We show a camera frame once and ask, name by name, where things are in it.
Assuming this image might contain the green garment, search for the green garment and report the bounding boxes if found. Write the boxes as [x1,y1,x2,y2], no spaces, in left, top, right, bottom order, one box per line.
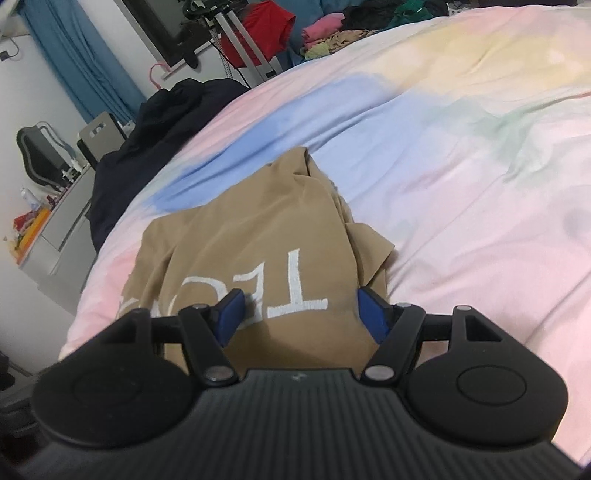
[388,0,451,28]

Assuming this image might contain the pastel rainbow bed sheet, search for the pastel rainbow bed sheet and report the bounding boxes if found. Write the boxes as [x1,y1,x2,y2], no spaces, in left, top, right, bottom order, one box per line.
[58,4,591,467]

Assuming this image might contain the pink clothes hanger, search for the pink clothes hanger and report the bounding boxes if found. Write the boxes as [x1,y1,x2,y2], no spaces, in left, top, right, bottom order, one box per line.
[148,62,170,91]

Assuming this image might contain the narrow blue curtain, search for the narrow blue curtain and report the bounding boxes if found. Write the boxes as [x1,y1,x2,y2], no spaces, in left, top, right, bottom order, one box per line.
[18,0,148,123]

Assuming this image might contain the pile of mixed clothes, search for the pile of mixed clothes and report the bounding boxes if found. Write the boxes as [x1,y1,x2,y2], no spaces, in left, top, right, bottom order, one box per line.
[274,0,356,70]

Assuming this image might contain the grey desk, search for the grey desk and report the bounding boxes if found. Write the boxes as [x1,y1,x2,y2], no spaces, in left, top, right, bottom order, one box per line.
[16,164,99,278]

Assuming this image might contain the red garment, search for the red garment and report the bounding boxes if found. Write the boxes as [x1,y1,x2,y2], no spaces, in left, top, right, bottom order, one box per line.
[221,2,297,68]

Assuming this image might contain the black garment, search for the black garment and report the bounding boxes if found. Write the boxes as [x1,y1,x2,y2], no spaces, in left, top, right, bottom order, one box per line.
[88,78,250,253]

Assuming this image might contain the silver metal stand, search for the silver metal stand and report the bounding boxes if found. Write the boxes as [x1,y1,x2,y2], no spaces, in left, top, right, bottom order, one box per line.
[185,0,283,88]

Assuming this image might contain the tan shirt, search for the tan shirt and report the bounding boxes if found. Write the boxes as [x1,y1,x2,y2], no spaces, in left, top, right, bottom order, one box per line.
[117,147,398,371]

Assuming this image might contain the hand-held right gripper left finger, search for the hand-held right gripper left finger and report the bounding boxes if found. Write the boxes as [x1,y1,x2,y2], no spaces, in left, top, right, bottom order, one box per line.
[99,288,241,387]

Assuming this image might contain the beige crumpled clothes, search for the beige crumpled clothes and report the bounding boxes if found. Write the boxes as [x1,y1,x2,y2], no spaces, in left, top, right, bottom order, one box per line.
[302,28,382,61]

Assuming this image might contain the pink garment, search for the pink garment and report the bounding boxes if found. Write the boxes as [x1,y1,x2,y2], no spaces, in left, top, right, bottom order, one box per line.
[302,14,345,45]

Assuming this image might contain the dark window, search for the dark window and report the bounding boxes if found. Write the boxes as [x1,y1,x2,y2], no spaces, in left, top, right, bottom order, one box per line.
[117,0,204,68]

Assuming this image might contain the grey computer tower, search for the grey computer tower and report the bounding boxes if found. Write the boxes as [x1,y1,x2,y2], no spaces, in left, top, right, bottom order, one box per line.
[76,111,130,169]

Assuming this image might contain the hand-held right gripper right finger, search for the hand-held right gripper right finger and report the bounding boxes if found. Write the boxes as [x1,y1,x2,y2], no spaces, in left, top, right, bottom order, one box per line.
[358,285,504,385]

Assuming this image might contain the black office chair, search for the black office chair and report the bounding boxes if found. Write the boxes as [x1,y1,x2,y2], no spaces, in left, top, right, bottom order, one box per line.
[16,122,77,190]

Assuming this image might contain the orange box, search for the orange box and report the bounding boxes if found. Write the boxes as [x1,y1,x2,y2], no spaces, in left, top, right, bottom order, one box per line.
[14,208,52,253]

